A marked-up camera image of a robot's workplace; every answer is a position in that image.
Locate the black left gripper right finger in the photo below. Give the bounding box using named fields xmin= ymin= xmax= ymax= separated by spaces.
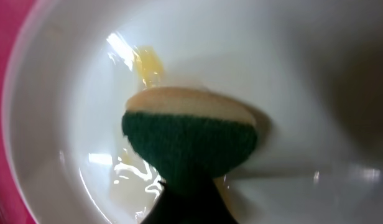
xmin=191 ymin=179 xmax=238 ymax=224

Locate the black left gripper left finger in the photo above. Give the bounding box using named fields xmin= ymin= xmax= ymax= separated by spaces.
xmin=141 ymin=181 xmax=192 ymax=224

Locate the green and yellow sponge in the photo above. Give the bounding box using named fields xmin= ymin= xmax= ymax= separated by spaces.
xmin=121 ymin=87 xmax=260 ymax=195

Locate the light blue plate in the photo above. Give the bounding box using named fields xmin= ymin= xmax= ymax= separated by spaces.
xmin=2 ymin=0 xmax=383 ymax=223

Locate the red plastic tray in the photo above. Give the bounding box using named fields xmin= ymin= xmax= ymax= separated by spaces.
xmin=0 ymin=0 xmax=39 ymax=224

